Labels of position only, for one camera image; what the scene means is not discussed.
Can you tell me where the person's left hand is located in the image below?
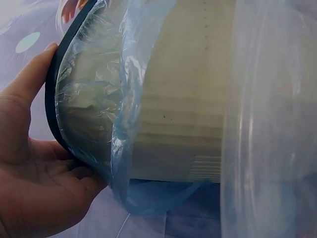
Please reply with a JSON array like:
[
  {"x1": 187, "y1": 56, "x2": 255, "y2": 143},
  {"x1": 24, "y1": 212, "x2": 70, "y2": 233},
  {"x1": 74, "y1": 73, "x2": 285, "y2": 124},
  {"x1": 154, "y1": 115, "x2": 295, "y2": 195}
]
[{"x1": 0, "y1": 42, "x2": 111, "y2": 238}]

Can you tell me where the white bin with black rim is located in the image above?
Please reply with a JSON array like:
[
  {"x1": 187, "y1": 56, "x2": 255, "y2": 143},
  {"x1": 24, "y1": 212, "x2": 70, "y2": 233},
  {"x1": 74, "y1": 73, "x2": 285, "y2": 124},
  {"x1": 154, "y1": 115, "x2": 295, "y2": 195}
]
[{"x1": 44, "y1": 0, "x2": 240, "y2": 184}]

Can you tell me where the transparent blue plastic bag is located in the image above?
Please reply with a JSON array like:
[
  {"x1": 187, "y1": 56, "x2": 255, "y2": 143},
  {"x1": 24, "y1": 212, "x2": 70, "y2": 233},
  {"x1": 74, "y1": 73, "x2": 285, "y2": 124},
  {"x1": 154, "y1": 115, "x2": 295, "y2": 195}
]
[{"x1": 53, "y1": 0, "x2": 317, "y2": 238}]

